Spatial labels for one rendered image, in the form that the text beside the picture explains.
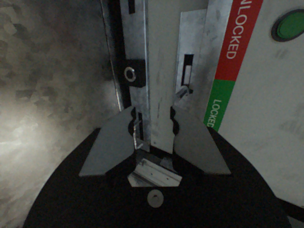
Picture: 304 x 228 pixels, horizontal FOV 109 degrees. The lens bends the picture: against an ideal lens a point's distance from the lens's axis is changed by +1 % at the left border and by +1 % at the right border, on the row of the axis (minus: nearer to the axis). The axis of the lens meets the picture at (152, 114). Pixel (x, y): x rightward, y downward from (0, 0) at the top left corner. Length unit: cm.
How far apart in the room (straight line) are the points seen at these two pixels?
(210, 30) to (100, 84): 23
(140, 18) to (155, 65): 9
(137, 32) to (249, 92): 24
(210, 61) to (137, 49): 16
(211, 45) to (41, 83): 26
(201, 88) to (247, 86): 8
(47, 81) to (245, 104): 34
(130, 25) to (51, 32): 14
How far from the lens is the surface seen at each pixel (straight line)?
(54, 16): 26
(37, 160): 28
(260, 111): 27
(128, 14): 31
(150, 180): 49
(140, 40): 28
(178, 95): 21
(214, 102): 26
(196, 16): 25
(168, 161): 39
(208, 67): 21
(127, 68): 28
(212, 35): 21
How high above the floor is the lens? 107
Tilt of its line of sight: 26 degrees down
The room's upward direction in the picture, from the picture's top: 105 degrees clockwise
